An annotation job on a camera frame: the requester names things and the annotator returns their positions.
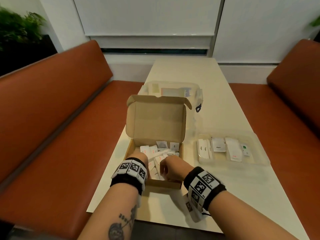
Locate person's left hand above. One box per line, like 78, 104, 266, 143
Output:
127, 152, 149, 170

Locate person's right hand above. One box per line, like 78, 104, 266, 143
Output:
160, 155, 194, 183

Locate pile of white sachets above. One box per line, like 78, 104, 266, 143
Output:
139, 140, 181, 181

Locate brown cardboard box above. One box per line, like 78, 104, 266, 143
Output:
124, 95, 193, 190

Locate sorted sachets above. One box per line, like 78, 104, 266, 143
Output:
225, 137, 243, 163
212, 137, 226, 153

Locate clear compartment tray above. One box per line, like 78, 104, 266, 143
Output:
196, 132, 271, 167

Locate person's left forearm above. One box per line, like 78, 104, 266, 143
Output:
77, 183, 139, 240

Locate person's right forearm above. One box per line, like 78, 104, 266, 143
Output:
207, 191, 299, 240

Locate clear lidded plastic container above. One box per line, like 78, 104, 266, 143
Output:
138, 81, 204, 134

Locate white roller blind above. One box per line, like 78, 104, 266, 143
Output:
72, 0, 223, 50

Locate grey window frame post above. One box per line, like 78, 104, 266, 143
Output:
207, 0, 226, 58

